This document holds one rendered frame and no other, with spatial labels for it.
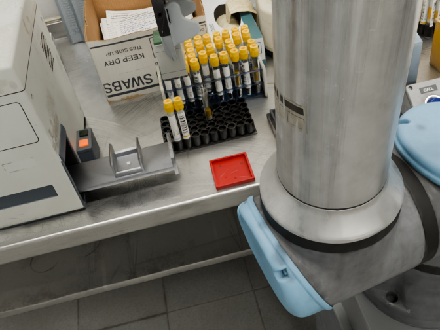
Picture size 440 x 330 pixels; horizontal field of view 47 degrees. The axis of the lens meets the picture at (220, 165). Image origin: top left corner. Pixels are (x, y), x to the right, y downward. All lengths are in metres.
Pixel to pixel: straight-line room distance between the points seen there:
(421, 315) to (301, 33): 0.40
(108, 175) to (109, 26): 0.48
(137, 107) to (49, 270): 0.75
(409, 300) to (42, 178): 0.56
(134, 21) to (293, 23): 0.98
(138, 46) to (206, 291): 0.99
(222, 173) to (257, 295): 0.92
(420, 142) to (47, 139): 0.54
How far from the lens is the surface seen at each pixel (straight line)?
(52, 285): 1.64
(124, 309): 1.83
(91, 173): 0.91
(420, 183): 0.47
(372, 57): 0.30
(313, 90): 0.31
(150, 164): 0.88
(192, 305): 1.77
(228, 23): 1.19
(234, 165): 0.90
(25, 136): 0.80
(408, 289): 0.59
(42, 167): 0.84
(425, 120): 0.50
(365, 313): 0.63
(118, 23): 1.27
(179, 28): 0.77
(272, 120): 0.94
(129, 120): 1.06
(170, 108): 0.89
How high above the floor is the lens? 1.51
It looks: 44 degrees down
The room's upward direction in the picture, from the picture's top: 12 degrees counter-clockwise
